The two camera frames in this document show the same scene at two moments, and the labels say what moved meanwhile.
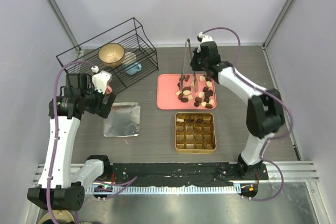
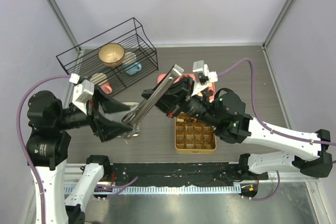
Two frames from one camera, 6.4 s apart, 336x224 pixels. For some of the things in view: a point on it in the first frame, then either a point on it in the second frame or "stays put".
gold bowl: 111,54 stays put
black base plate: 157,174 stays put
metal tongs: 195,81 -> 151,98
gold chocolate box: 195,132 stays put
